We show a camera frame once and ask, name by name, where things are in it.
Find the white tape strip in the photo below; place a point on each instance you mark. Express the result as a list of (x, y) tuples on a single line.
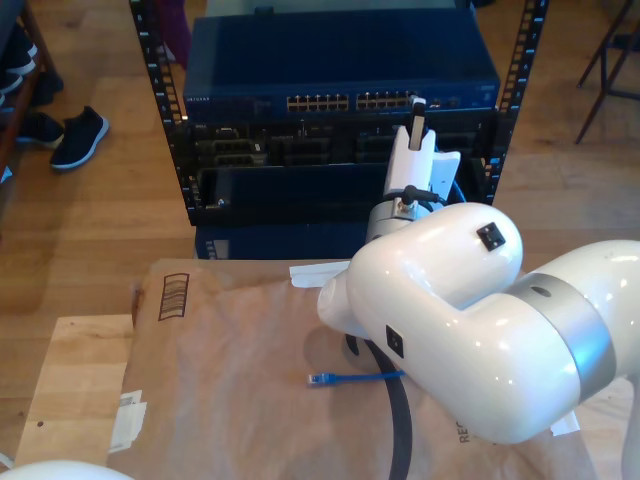
[(310, 275)]

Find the blue box with white label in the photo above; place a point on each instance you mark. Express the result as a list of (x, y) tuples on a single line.
[(275, 242)]

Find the black folding chair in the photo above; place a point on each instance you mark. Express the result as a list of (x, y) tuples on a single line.
[(604, 70)]

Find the brown paper mailer bag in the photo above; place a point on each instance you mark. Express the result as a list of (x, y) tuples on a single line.
[(225, 390)]

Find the white paper label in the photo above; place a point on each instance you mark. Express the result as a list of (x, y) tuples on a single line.
[(127, 425), (567, 425)]

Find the blue network switch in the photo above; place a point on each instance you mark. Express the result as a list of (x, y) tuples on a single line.
[(340, 55)]

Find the black rack frame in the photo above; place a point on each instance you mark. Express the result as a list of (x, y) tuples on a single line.
[(155, 55)]

